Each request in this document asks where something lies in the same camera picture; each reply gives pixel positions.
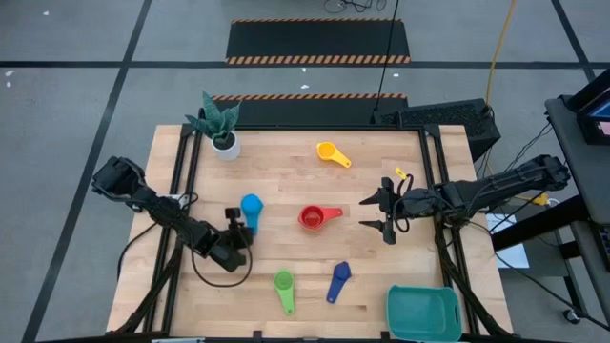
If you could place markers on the black caster wheel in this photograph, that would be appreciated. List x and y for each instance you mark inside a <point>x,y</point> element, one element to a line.
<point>570,316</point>

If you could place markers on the yellow connector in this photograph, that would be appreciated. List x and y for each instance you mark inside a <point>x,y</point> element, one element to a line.
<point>541,199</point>

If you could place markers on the yellow tag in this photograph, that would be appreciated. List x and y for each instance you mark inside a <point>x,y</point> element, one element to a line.
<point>401,173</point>

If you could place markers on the dark blue measuring cup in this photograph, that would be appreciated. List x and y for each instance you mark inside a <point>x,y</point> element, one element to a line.
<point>341,272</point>

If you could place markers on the white plant pot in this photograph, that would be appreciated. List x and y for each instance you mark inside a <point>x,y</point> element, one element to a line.
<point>231,153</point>

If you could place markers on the green snake plant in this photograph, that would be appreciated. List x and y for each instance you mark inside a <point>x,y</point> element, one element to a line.
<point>214,121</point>

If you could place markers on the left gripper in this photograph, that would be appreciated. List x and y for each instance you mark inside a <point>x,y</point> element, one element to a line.
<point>229,255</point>

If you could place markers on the grey side desk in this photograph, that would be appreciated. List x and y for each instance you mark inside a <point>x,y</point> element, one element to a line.
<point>572,143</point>

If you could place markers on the red measuring cup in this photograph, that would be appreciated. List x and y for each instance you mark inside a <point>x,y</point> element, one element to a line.
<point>331,213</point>

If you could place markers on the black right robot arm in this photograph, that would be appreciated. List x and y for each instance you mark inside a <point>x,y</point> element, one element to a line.
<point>505,183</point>

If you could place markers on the hazard striped floor mat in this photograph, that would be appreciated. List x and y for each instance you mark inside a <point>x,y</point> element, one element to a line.
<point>310,112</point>
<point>314,40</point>

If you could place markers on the green measuring cup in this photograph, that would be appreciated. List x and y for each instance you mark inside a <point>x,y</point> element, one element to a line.
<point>285,295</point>

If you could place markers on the yellow measuring cup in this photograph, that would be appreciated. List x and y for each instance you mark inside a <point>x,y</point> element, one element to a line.
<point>326,151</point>

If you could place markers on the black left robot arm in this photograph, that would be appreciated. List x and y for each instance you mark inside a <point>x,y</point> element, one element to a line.
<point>162,209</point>

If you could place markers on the light blue measuring cup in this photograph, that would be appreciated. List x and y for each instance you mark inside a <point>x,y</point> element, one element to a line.
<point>251,206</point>

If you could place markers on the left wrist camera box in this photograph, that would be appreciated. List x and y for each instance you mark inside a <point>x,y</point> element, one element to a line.
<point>233,214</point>

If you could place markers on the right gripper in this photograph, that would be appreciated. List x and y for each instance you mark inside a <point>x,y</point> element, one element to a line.
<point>421,202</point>

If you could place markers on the black edge clip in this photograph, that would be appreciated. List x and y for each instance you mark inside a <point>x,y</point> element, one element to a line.
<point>257,336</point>
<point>384,336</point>

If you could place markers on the teal plastic basket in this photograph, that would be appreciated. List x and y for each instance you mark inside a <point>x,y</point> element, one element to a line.
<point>419,314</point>

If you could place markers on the black perforated computer case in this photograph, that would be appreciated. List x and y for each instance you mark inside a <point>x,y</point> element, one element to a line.
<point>443,116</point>

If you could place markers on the white paper sheet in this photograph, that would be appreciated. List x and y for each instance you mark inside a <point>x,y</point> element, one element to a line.
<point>512,252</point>

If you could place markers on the black laptop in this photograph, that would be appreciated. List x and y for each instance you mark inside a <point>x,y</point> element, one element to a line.
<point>595,124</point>

